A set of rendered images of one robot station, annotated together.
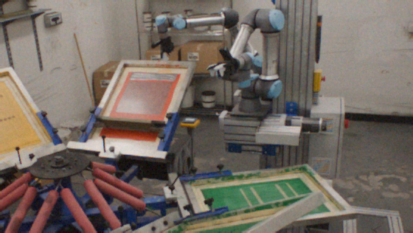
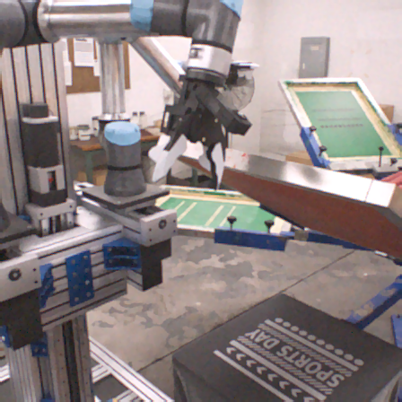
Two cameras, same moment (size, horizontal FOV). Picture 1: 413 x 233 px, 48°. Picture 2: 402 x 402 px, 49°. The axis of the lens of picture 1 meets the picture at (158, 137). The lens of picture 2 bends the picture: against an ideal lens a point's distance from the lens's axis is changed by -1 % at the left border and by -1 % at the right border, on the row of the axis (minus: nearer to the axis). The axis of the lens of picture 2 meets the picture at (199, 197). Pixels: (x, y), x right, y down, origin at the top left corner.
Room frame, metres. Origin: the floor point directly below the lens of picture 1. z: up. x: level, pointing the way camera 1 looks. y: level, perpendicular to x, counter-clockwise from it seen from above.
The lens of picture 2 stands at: (4.16, 0.22, 1.72)
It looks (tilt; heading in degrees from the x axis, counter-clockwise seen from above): 18 degrees down; 203
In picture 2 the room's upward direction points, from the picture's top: straight up
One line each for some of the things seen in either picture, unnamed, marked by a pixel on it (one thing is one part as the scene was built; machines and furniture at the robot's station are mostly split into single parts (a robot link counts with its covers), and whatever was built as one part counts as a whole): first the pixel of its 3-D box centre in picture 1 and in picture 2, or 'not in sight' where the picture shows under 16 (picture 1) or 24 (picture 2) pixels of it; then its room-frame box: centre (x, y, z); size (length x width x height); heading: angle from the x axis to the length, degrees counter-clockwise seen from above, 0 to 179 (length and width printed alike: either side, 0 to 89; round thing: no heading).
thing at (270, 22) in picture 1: (268, 54); (112, 78); (2.79, -0.71, 1.63); 0.15 x 0.12 x 0.55; 45
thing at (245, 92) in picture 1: (251, 85); (122, 143); (2.89, -0.62, 1.42); 0.13 x 0.12 x 0.14; 45
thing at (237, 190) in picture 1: (234, 186); (243, 197); (2.22, -0.39, 1.05); 1.08 x 0.61 x 0.23; 96
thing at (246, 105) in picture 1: (250, 102); (125, 176); (2.89, -0.62, 1.31); 0.15 x 0.15 x 0.10
